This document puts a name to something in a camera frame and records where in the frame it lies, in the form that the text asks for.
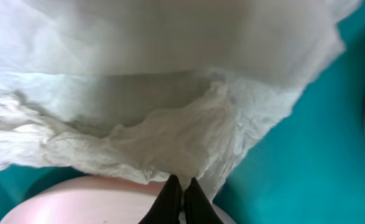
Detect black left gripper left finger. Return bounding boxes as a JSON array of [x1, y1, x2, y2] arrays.
[[139, 175, 182, 224]]

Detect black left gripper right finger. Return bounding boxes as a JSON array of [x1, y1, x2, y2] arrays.
[[184, 177, 223, 224]]

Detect white napkin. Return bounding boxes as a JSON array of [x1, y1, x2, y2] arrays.
[[0, 0, 360, 198]]

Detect white round plate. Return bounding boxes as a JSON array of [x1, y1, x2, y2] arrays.
[[0, 174, 238, 224]]

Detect teal serving tray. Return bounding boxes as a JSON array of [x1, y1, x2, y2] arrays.
[[0, 1, 365, 223]]

